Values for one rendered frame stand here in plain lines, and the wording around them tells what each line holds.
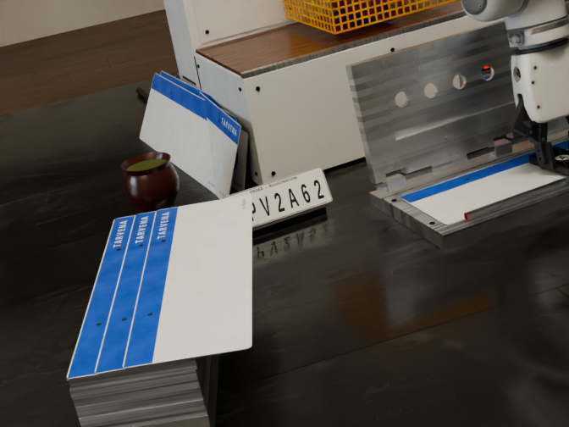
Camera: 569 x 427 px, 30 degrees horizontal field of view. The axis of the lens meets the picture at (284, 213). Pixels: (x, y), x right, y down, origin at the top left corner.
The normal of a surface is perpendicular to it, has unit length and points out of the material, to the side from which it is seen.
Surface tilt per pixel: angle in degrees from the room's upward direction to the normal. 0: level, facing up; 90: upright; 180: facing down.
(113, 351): 0
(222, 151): 69
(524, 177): 0
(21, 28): 90
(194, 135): 63
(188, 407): 90
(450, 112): 81
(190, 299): 0
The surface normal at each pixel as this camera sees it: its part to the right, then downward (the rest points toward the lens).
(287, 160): 0.40, 0.30
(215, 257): -0.17, -0.91
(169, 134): -0.87, -0.14
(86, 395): 0.03, 0.39
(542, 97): 0.29, 0.11
